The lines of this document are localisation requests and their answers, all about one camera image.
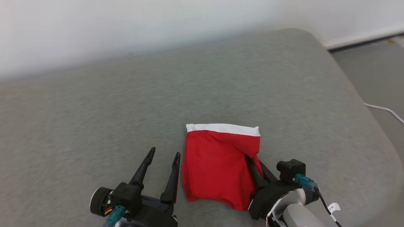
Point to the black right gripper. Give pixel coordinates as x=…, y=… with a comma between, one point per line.
x=268, y=197

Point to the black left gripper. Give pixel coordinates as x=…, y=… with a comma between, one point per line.
x=154, y=214

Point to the red shorts with white waistband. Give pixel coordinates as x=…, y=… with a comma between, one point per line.
x=214, y=164

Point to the grey fabric sofa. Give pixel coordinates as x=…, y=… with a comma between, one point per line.
x=157, y=104

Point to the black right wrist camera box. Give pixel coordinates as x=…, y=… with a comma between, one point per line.
x=290, y=170

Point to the teal right camera connector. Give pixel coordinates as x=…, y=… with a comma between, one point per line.
x=304, y=182

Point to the teal camera connector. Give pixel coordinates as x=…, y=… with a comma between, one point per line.
x=114, y=216
x=304, y=182

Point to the teal left camera connector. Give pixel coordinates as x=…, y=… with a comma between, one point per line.
x=114, y=216

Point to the white and black wall baseboard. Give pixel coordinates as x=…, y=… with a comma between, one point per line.
x=363, y=39

